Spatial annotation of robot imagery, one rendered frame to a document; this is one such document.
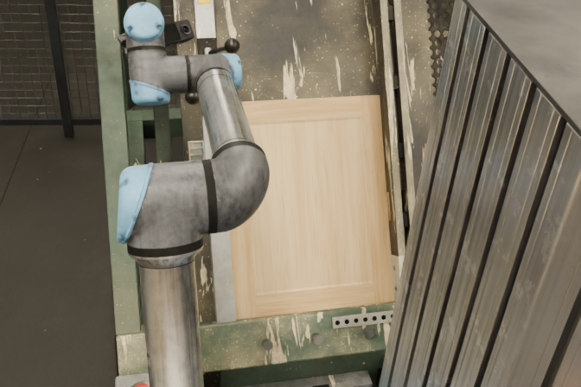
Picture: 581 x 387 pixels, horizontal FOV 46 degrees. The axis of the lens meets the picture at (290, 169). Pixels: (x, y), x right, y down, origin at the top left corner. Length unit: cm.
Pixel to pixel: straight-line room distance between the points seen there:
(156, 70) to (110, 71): 42
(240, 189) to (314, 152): 82
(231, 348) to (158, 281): 78
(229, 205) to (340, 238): 86
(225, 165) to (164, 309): 24
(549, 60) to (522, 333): 19
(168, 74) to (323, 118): 61
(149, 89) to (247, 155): 34
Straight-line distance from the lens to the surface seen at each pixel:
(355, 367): 193
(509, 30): 55
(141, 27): 136
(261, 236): 181
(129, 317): 178
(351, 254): 187
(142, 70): 136
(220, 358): 181
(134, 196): 102
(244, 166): 106
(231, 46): 169
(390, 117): 184
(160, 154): 185
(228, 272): 179
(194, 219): 103
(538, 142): 48
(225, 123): 118
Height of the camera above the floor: 222
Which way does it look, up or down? 34 degrees down
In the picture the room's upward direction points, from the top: 4 degrees clockwise
